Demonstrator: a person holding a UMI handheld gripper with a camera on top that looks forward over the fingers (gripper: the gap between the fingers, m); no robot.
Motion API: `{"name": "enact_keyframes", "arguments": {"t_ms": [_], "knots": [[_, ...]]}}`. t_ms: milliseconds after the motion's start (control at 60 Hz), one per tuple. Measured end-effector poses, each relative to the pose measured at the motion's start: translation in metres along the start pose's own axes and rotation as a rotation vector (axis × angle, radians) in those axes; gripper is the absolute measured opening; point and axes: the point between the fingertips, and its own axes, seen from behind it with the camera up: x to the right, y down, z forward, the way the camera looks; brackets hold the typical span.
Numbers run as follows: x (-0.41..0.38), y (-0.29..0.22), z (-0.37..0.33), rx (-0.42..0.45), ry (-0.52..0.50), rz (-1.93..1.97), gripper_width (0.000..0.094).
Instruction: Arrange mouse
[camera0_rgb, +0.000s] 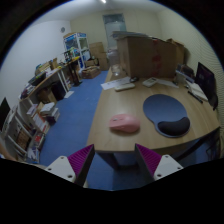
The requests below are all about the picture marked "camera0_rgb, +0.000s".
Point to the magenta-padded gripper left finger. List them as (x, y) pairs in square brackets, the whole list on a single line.
[(61, 166)]

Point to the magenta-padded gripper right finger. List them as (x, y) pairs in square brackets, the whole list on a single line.
[(166, 165)]

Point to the pink computer mouse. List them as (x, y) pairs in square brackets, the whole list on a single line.
[(125, 122)]

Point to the blue mouse pad, black rest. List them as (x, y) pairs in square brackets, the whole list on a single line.
[(162, 110)]

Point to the white bookshelf unit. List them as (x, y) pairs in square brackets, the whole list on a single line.
[(23, 133)]

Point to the black marker pen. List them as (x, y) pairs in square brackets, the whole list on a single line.
[(195, 97)]

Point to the white notebook stack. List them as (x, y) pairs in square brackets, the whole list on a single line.
[(198, 90)]

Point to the white calculator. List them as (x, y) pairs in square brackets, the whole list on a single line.
[(149, 82)]

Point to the white slim keyboard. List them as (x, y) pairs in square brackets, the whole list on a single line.
[(124, 87)]

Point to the black computer monitor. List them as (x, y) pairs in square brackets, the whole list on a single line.
[(205, 80)]

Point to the large brown cardboard box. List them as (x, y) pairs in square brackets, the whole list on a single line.
[(146, 56)]

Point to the clear glass jar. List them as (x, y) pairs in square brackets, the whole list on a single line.
[(115, 61)]

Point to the small brown cardboard box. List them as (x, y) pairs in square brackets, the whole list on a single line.
[(180, 50)]

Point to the stacked cardboard boxes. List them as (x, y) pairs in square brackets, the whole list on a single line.
[(96, 53)]

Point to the grey door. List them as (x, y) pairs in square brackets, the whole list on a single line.
[(114, 26)]

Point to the ceiling tube light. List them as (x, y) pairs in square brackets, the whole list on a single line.
[(103, 1)]

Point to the round wall clock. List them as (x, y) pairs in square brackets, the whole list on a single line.
[(63, 29)]

